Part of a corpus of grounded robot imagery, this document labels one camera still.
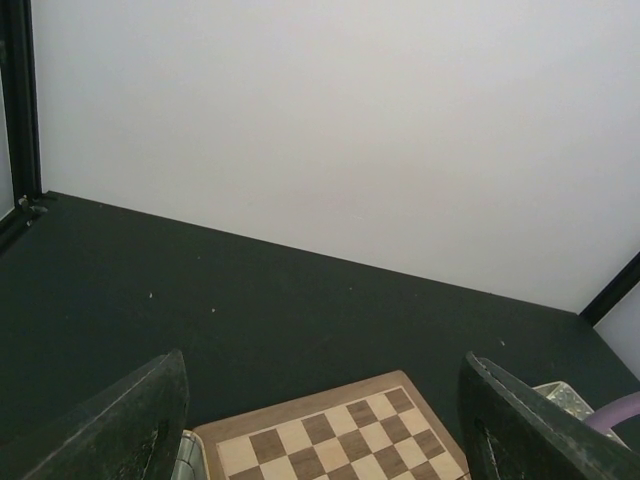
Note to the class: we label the wooden chess board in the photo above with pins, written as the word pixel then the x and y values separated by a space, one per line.
pixel 379 428

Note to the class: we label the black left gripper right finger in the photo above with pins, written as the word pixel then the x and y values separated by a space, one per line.
pixel 512 432

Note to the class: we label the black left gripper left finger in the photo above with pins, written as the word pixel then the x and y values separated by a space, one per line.
pixel 131 430

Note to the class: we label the silver pink tin tray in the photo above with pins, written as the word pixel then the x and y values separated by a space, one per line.
pixel 602 420

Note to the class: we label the gold tin tray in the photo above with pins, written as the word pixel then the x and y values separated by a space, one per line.
pixel 191 462

